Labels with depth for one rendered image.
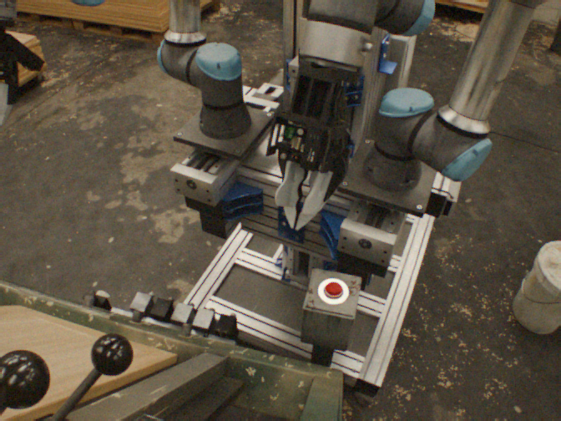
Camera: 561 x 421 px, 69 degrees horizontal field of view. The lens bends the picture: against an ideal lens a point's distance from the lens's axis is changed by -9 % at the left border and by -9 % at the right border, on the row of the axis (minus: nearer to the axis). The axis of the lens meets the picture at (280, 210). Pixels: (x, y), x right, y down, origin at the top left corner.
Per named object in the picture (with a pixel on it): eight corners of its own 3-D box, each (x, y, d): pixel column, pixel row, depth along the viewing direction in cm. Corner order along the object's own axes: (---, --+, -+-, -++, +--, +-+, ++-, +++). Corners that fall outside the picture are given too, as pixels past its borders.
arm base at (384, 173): (371, 147, 120) (377, 117, 113) (425, 163, 115) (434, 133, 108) (355, 181, 110) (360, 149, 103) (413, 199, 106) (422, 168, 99)
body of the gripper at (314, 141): (261, 160, 51) (283, 55, 47) (290, 151, 58) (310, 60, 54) (323, 180, 48) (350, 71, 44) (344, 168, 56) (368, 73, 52)
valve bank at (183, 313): (260, 342, 130) (256, 301, 113) (245, 387, 121) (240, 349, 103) (113, 304, 139) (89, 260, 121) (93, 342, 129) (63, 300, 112)
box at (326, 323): (352, 314, 117) (362, 276, 104) (346, 354, 109) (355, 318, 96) (309, 305, 119) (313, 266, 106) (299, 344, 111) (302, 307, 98)
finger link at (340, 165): (300, 195, 56) (315, 129, 53) (305, 191, 58) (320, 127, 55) (335, 206, 55) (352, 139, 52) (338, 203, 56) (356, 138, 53)
